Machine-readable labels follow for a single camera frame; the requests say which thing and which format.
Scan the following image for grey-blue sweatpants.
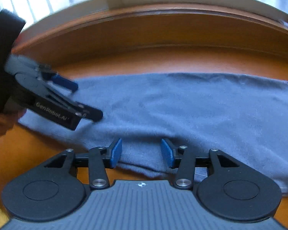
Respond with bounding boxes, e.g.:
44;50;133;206
17;71;288;197

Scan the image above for white window latch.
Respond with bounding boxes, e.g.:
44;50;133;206
280;20;288;29

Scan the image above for person's left hand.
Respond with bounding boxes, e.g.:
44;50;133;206
0;109;27;137

